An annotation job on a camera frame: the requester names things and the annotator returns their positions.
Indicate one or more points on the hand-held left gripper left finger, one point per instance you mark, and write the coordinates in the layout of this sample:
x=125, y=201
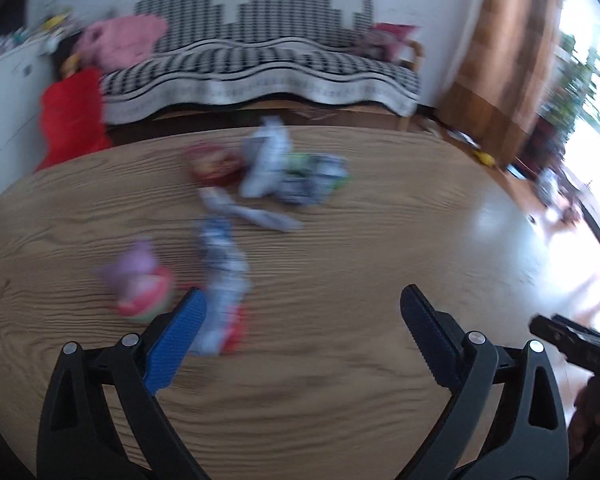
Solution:
x=177, y=340

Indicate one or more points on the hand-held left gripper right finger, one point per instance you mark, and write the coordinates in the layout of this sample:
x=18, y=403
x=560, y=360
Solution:
x=430, y=335

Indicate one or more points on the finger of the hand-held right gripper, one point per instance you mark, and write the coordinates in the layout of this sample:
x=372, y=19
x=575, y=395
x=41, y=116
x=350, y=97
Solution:
x=580, y=342

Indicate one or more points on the purple toy with striped ball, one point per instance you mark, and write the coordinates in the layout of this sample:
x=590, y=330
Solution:
x=140, y=280

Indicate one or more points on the blue white wrapper red end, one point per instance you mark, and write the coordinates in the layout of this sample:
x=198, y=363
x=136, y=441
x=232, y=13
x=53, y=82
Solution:
x=225, y=280

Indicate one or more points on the red cardboard box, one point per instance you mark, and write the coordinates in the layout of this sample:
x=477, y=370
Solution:
x=212, y=165

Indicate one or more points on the grey green wrapper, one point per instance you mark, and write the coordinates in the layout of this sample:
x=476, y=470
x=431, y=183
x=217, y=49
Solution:
x=315, y=177

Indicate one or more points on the person's right hand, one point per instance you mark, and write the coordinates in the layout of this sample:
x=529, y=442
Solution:
x=597, y=415

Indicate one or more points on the yellow toy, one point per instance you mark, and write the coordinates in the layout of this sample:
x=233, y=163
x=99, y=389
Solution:
x=484, y=158

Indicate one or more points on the red plastic chair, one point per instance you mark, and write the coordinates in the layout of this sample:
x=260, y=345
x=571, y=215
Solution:
x=72, y=115

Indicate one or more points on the brown curtain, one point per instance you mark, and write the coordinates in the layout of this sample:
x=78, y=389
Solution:
x=500, y=60

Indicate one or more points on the white cabinet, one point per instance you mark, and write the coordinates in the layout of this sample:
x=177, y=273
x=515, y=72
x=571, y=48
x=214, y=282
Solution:
x=10, y=110

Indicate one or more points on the striped black white sofa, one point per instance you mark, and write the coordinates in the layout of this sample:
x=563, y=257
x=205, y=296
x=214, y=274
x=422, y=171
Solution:
x=260, y=65

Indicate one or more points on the pink printed cushion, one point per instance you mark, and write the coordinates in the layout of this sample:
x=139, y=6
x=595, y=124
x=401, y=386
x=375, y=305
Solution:
x=390, y=40

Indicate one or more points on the pink blanket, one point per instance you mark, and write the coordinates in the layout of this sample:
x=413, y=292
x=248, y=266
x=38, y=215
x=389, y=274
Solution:
x=122, y=40

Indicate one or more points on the clutter of bottles and toys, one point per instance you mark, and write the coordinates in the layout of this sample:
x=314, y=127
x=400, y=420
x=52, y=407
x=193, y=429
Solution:
x=50, y=22

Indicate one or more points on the wooden sofa frame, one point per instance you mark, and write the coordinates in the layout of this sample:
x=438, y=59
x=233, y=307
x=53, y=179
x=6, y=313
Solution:
x=416, y=60

